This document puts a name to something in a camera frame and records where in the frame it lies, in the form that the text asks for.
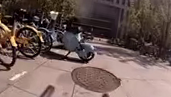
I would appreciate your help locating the white scooter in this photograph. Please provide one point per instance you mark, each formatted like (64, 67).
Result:
(74, 42)

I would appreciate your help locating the round metal manhole cover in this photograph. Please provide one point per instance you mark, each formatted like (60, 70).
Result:
(95, 79)

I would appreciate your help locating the blue bicycle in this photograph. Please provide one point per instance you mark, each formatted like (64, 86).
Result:
(47, 39)

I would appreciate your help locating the large multi-storey building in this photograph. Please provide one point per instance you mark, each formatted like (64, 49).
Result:
(100, 10)

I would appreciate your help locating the row of parked bicycles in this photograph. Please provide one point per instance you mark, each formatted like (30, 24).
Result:
(170, 54)

